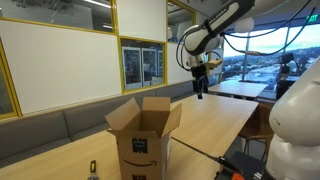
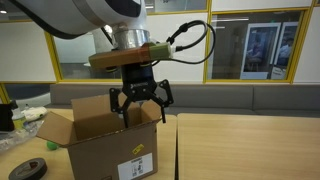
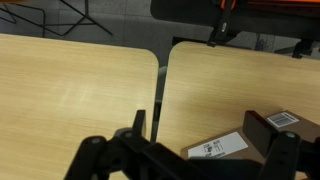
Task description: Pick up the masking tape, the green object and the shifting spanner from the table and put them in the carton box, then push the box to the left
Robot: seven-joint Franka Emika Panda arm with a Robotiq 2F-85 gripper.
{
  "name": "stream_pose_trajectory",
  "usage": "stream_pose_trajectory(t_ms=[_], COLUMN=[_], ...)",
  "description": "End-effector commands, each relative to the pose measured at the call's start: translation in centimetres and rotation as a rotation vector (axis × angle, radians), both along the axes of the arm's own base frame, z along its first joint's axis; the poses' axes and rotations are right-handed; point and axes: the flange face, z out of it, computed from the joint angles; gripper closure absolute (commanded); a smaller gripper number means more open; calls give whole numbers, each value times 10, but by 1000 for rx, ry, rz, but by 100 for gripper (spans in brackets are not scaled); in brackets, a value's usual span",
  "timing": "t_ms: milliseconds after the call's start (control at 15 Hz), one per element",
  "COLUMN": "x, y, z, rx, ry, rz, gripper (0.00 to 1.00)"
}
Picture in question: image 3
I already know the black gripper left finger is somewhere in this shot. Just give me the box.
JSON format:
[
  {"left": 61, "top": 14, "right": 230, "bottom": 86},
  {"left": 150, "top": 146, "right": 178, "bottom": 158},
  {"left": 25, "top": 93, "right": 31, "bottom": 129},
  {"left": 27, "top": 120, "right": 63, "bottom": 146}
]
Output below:
[{"left": 63, "top": 109, "right": 201, "bottom": 180}]

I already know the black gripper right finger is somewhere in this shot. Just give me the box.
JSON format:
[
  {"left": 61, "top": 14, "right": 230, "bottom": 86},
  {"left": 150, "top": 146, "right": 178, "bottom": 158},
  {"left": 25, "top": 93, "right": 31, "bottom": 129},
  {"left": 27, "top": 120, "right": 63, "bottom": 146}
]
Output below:
[{"left": 242, "top": 110, "right": 320, "bottom": 180}]

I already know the brown cardboard shipping box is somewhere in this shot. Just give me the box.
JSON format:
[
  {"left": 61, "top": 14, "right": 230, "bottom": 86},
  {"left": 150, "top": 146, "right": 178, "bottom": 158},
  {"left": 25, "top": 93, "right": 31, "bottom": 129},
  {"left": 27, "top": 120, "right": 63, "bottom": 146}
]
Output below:
[{"left": 179, "top": 110, "right": 320, "bottom": 180}]

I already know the orange and black clamp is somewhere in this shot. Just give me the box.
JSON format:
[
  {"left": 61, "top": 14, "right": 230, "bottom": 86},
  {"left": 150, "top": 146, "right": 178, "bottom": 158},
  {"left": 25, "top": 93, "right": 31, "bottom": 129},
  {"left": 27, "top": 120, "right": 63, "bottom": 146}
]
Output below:
[{"left": 206, "top": 0, "right": 239, "bottom": 48}]

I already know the black flat case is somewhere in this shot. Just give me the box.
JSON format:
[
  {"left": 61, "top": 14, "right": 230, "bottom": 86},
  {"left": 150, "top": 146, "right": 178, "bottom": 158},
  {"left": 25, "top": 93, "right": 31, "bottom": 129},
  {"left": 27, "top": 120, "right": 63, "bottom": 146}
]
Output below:
[{"left": 150, "top": 0, "right": 320, "bottom": 43}]

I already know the black metal chair frame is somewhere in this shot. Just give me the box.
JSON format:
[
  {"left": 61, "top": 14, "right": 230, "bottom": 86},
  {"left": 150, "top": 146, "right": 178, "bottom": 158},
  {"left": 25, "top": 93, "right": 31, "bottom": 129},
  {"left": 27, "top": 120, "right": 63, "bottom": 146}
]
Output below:
[{"left": 0, "top": 0, "right": 114, "bottom": 38}]

